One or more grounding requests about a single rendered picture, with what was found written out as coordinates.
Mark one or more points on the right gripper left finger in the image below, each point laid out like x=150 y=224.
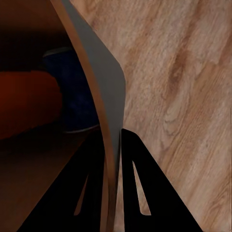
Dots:
x=55 y=210

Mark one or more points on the can of soda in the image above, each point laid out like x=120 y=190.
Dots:
x=28 y=100
x=79 y=111

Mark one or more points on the trash can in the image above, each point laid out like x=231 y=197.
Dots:
x=31 y=160

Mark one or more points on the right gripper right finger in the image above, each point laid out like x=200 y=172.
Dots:
x=168 y=211

